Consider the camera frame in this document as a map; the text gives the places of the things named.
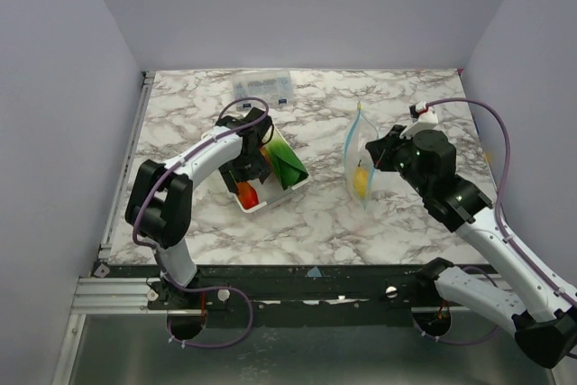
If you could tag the clear zip top bag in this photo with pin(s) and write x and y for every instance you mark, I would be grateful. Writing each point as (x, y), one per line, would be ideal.
(360, 130)

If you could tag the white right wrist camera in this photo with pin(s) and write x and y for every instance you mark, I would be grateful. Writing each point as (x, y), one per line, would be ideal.
(423, 118)

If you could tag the white toy leek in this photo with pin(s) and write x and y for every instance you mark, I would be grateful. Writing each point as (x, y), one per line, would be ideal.
(285, 163)

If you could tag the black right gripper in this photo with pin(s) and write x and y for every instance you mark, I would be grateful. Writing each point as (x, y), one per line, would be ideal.
(380, 156)

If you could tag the yellow toy lemon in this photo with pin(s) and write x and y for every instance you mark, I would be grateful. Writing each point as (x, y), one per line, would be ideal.
(361, 180)

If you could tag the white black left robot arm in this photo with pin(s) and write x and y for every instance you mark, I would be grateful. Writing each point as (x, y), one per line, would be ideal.
(160, 205)

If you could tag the white perforated plastic basket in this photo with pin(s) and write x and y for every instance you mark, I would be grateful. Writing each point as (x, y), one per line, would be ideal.
(270, 193)

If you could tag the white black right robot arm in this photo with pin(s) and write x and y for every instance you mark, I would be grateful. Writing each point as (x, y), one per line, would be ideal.
(539, 309)

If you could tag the orange red toy mango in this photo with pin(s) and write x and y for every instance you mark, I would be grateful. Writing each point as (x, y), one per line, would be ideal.
(247, 195)

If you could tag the aluminium front rail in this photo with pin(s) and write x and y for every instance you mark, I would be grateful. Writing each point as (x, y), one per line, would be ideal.
(125, 296)

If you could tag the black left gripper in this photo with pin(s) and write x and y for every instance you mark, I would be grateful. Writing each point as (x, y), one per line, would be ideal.
(243, 169)

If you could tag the aluminium side rail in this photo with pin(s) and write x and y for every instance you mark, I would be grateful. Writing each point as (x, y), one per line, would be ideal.
(110, 222)

